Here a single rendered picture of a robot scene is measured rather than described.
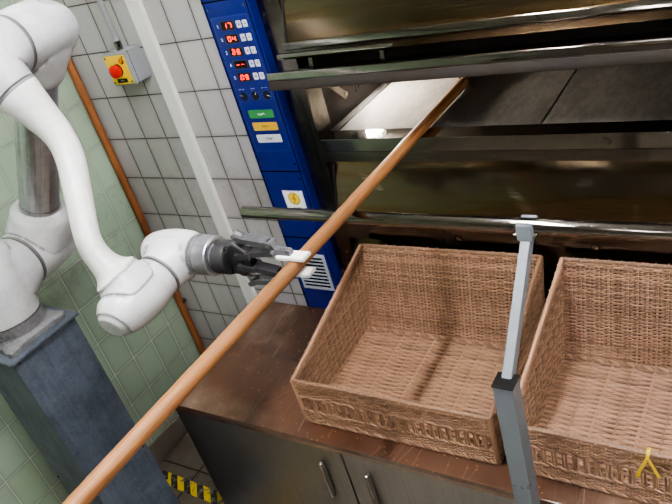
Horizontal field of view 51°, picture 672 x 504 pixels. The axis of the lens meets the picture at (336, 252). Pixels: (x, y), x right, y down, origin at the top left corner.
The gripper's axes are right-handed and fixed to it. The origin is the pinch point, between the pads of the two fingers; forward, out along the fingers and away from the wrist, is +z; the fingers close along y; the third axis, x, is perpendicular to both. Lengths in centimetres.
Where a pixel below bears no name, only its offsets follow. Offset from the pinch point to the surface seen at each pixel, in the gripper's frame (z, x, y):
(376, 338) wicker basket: -20, -45, 61
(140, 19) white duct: -79, -58, -38
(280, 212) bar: -19.9, -22.5, 2.6
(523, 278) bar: 40.0, -16.1, 10.7
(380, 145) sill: -12, -60, 4
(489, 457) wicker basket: 28, -11, 59
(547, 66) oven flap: 40, -45, -21
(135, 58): -86, -56, -28
